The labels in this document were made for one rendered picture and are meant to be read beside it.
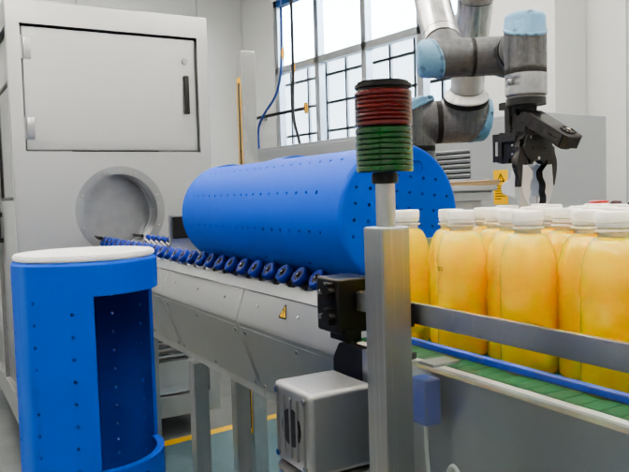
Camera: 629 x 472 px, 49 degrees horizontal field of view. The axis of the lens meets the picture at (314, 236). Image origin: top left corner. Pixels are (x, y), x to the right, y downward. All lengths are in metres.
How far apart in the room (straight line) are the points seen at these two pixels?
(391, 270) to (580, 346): 0.22
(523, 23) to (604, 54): 3.00
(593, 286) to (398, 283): 0.22
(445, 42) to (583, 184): 1.91
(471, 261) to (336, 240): 0.37
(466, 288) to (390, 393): 0.27
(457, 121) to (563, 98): 2.31
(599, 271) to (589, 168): 2.45
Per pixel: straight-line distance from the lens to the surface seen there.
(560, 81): 4.15
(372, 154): 0.76
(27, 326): 1.44
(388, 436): 0.81
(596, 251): 0.84
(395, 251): 0.77
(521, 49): 1.33
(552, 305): 0.93
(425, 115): 1.89
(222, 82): 7.10
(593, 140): 3.31
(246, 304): 1.72
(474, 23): 1.80
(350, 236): 1.30
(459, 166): 3.20
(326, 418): 1.01
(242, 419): 2.34
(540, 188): 1.35
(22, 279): 1.43
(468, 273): 1.01
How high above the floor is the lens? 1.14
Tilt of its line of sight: 3 degrees down
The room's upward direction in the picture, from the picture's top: 2 degrees counter-clockwise
